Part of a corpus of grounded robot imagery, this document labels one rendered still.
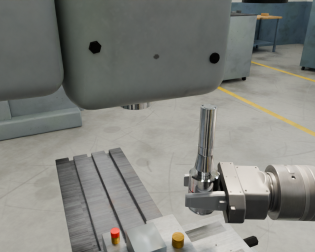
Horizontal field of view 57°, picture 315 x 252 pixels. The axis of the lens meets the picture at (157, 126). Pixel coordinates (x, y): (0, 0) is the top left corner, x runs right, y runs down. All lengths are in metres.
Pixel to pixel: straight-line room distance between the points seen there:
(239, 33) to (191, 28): 4.80
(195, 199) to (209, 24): 0.26
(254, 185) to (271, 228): 1.71
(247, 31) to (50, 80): 5.01
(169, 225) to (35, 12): 0.45
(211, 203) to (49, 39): 0.33
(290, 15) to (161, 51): 9.60
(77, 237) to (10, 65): 0.55
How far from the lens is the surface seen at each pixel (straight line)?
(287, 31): 9.91
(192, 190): 0.47
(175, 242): 0.55
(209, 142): 0.44
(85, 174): 0.95
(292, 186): 0.48
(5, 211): 2.43
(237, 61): 5.19
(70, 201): 0.86
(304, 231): 2.25
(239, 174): 0.50
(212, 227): 0.66
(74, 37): 0.28
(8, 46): 0.26
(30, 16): 0.25
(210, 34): 0.33
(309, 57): 6.58
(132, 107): 0.40
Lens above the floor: 1.43
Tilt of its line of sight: 25 degrees down
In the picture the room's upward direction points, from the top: straight up
